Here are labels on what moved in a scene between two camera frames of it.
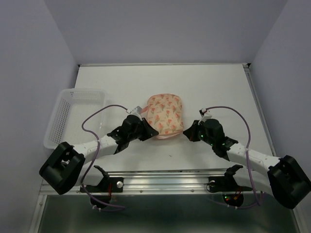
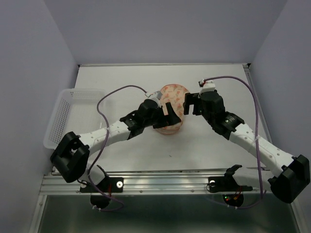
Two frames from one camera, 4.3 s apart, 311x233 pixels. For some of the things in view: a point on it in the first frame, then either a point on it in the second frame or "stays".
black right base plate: x=227 y=183 stays
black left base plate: x=107 y=184 stays
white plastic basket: x=72 y=107 stays
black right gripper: x=191 y=132 to x=192 y=98
